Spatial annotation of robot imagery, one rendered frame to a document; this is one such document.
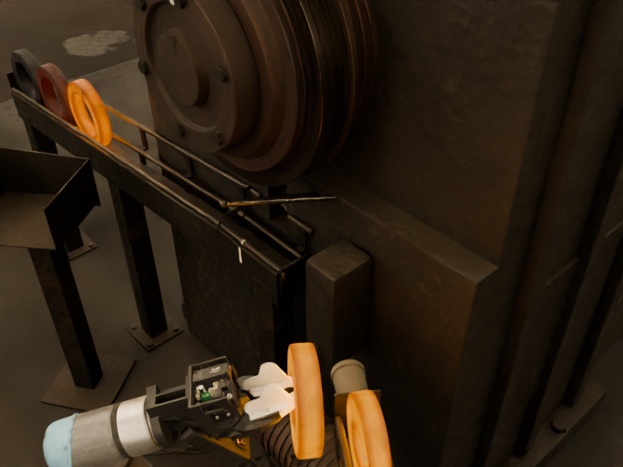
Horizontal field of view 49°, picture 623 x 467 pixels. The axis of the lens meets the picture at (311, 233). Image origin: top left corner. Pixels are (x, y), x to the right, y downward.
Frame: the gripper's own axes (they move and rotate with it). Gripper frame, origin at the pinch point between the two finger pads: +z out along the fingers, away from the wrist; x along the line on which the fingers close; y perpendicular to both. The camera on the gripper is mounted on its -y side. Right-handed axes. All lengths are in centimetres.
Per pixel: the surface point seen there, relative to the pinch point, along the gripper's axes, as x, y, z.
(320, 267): 29.4, -5.8, 4.8
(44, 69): 124, 7, -58
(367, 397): 2.8, -8.9, 7.5
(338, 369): 15.9, -17.0, 3.3
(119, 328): 97, -69, -68
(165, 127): 88, -2, -25
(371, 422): -1.6, -8.5, 7.3
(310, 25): 31.3, 35.7, 14.5
